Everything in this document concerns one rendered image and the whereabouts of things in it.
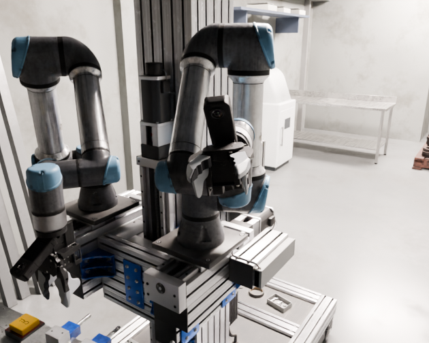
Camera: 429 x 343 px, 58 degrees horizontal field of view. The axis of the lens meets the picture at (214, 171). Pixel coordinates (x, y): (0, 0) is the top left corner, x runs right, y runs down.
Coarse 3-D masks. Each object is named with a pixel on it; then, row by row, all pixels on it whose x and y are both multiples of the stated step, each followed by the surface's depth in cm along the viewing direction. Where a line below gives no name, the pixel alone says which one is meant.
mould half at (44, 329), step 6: (42, 330) 106; (30, 336) 104; (36, 336) 104; (42, 336) 104; (24, 342) 102; (30, 342) 102; (36, 342) 102; (42, 342) 102; (72, 342) 102; (78, 342) 102
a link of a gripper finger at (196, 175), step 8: (192, 160) 63; (200, 160) 62; (208, 160) 63; (192, 168) 59; (200, 168) 60; (208, 168) 66; (192, 176) 57; (200, 176) 63; (192, 184) 61; (200, 184) 63; (200, 192) 63
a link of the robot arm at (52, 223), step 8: (32, 216) 93; (40, 216) 96; (48, 216) 90; (56, 216) 91; (64, 216) 94; (40, 224) 91; (48, 224) 91; (56, 224) 92; (64, 224) 94; (48, 232) 92
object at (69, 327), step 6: (84, 318) 110; (66, 324) 107; (72, 324) 107; (78, 324) 108; (48, 330) 103; (54, 330) 103; (60, 330) 103; (66, 330) 103; (72, 330) 104; (78, 330) 106; (48, 336) 101; (54, 336) 100; (60, 336) 100; (66, 336) 102; (72, 336) 104; (48, 342) 102; (54, 342) 101; (60, 342) 100; (66, 342) 102
